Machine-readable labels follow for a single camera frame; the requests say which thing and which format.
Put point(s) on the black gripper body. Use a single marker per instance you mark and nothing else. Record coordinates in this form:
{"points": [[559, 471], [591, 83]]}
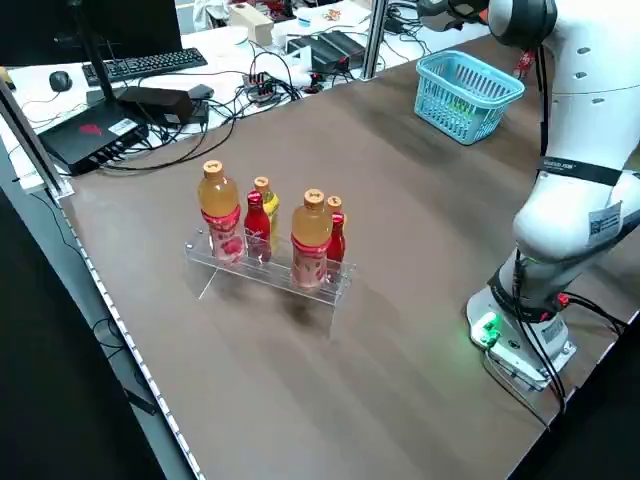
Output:
{"points": [[465, 9]]}

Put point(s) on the black orange barcode scanner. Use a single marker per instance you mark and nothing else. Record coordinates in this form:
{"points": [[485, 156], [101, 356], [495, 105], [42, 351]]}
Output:
{"points": [[482, 19]]}

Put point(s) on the red cola bottle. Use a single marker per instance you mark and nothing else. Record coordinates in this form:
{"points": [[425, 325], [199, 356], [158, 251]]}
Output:
{"points": [[525, 62], [256, 225], [337, 245]]}

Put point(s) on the green snack packet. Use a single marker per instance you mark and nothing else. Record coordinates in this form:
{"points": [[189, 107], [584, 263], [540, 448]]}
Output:
{"points": [[460, 107]]}

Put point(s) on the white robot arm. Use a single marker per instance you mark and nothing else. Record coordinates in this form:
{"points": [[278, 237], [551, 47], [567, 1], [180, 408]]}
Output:
{"points": [[575, 125]]}

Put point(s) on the light blue plastic basket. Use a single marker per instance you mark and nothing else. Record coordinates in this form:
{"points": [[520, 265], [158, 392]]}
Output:
{"points": [[435, 107]]}

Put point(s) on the wooden tissue box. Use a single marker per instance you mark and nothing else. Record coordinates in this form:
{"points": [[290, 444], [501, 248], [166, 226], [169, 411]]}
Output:
{"points": [[257, 27]]}

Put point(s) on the usb hub with plugs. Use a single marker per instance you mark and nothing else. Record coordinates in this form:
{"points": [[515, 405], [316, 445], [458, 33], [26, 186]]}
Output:
{"points": [[260, 87]]}

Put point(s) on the white tape roll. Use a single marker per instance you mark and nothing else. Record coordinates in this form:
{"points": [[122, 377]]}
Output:
{"points": [[240, 36]]}

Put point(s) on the yellow drink bottle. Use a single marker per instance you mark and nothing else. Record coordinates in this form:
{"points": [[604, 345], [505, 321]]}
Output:
{"points": [[335, 202], [272, 207]]}

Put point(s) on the white desk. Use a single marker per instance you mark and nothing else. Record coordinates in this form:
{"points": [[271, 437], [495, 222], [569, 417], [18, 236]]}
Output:
{"points": [[225, 57]]}

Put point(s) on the juice bottle pink label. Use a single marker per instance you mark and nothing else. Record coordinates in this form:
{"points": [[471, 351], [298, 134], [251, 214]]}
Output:
{"points": [[220, 200], [310, 225]]}

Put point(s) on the black keyboard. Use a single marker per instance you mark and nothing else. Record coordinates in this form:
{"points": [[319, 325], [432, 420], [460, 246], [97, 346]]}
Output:
{"points": [[150, 62]]}

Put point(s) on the black power adapter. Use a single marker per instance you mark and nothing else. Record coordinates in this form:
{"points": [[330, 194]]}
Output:
{"points": [[155, 102]]}

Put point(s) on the clear acrylic shelf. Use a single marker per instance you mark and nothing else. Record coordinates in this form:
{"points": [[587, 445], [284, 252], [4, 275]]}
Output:
{"points": [[260, 272]]}

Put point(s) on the black monitor with stand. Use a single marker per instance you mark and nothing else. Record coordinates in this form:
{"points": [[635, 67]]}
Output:
{"points": [[125, 25]]}

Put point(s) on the black computer box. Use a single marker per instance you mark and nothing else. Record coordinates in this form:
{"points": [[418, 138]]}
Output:
{"points": [[85, 140]]}

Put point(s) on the black computer mouse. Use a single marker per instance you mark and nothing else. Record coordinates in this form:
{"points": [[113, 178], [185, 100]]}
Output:
{"points": [[60, 80]]}

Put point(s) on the aluminium frame post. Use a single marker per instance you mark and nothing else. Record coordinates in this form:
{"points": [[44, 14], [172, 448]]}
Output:
{"points": [[375, 40]]}

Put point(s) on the aluminium frame rail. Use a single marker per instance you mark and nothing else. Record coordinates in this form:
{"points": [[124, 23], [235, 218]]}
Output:
{"points": [[35, 145]]}

